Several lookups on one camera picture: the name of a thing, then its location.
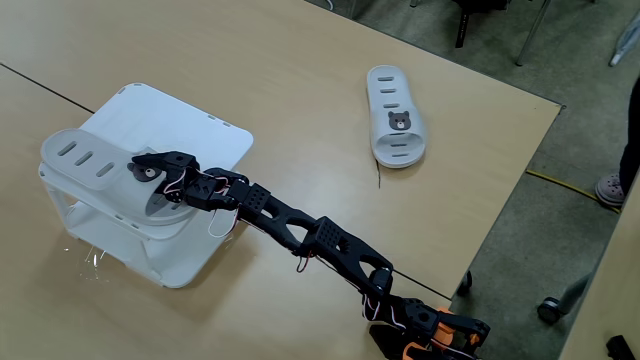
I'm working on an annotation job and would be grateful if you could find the white bear slipper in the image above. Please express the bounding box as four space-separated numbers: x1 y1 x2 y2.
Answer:
39 128 201 227
366 64 427 170

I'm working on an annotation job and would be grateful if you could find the white two-tier plastic box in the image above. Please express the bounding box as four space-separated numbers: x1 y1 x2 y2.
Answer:
38 82 260 290

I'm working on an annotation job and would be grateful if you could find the black caster wheel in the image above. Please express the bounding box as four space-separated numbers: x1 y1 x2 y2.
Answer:
455 269 474 297
537 296 564 324

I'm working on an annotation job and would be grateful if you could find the orange black table clamp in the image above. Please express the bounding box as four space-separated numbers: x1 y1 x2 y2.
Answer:
402 307 491 360

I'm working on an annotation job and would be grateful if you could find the black chair base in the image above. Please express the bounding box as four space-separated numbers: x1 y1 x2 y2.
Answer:
452 0 511 50

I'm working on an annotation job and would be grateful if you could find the metal furniture leg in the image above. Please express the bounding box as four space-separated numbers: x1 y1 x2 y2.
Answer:
514 0 554 68

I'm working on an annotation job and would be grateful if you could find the person's shoe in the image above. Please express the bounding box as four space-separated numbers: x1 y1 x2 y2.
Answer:
594 172 626 207

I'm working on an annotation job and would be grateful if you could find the small black object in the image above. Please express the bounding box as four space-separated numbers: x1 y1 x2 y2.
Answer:
605 334 637 360

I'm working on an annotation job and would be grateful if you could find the yellow floor cable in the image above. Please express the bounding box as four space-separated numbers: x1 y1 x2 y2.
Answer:
524 168 621 215

